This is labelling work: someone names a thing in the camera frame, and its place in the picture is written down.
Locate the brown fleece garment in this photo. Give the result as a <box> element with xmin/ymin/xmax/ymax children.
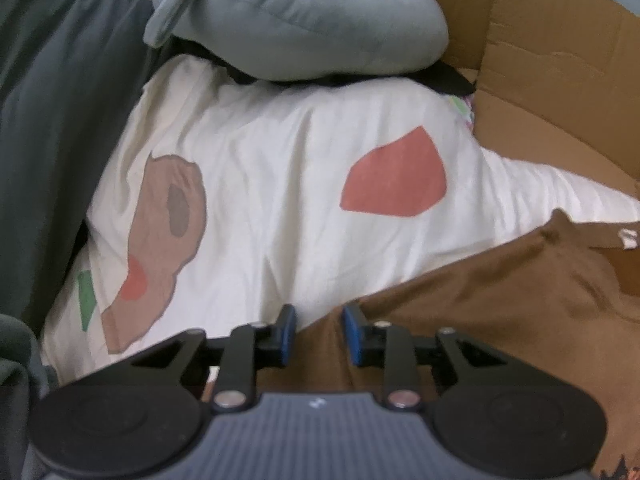
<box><xmin>258</xmin><ymin>209</ymin><xmax>639</xmax><ymax>479</ymax></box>

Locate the white bear print bedsheet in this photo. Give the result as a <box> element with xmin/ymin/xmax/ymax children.
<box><xmin>40</xmin><ymin>55</ymin><xmax>639</xmax><ymax>384</ymax></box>

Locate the grey-blue crumpled garment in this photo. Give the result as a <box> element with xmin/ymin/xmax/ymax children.
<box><xmin>0</xmin><ymin>314</ymin><xmax>58</xmax><ymax>480</ymax></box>

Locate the grey neck pillow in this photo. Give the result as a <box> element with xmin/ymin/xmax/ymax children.
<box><xmin>143</xmin><ymin>0</ymin><xmax>449</xmax><ymax>81</ymax></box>

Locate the brown cardboard box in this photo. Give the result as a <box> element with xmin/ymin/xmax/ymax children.
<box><xmin>437</xmin><ymin>0</ymin><xmax>639</xmax><ymax>196</ymax></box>

